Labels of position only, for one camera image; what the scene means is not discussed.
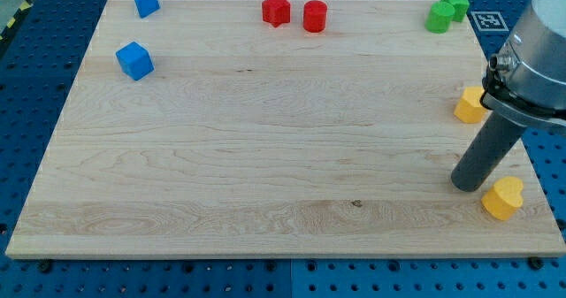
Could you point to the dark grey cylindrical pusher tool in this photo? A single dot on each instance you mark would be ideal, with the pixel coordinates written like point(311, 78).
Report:
point(492, 143)

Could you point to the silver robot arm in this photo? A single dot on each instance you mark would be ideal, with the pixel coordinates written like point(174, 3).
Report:
point(524, 86)

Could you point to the yellow hexagon block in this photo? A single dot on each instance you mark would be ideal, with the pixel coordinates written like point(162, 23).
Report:
point(469, 108)

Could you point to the yellow heart block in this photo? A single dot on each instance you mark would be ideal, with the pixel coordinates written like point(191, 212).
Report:
point(504, 198)

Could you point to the white fiducial marker tag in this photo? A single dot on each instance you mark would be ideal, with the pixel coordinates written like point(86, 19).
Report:
point(489, 21)

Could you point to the green cylinder block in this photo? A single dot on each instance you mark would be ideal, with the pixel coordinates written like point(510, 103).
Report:
point(440, 17)

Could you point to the green star block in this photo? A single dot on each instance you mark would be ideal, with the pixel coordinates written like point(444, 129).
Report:
point(461, 8)

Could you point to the light wooden board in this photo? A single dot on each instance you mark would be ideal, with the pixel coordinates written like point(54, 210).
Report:
point(253, 141)

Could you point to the red cylinder block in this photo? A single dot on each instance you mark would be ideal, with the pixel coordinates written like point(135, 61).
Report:
point(314, 16)

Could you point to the red star block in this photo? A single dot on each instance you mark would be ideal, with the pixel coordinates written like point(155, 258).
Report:
point(276, 12)

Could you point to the blue cube block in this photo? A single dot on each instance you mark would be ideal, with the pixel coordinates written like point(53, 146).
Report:
point(134, 61)

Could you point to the blue triangle block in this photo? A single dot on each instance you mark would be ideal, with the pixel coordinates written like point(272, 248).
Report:
point(146, 7)

